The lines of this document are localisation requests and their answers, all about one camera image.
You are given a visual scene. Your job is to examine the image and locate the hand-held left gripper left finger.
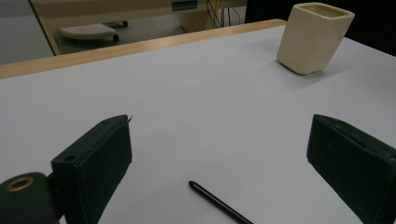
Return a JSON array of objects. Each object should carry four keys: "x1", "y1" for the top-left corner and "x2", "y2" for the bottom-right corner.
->
[{"x1": 50, "y1": 114, "x2": 134, "y2": 224}]

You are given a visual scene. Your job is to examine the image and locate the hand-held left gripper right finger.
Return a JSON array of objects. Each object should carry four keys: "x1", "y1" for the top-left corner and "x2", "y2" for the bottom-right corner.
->
[{"x1": 306, "y1": 113, "x2": 396, "y2": 224}]

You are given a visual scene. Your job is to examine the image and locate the cream square pen holder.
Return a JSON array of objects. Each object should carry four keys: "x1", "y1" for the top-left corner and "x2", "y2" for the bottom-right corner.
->
[{"x1": 276, "y1": 2, "x2": 356, "y2": 77}]

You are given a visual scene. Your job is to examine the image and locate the black pen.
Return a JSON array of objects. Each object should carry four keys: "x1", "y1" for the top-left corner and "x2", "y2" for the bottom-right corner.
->
[{"x1": 188, "y1": 180, "x2": 255, "y2": 224}]

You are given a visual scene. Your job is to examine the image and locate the black curtain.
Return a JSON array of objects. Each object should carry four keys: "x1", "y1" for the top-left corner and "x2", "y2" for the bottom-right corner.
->
[{"x1": 245, "y1": 0, "x2": 396, "y2": 58}]

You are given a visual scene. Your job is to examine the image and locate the bundle of black cables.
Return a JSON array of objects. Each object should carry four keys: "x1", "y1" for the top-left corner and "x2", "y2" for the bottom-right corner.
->
[{"x1": 205, "y1": 0, "x2": 243, "y2": 30}]

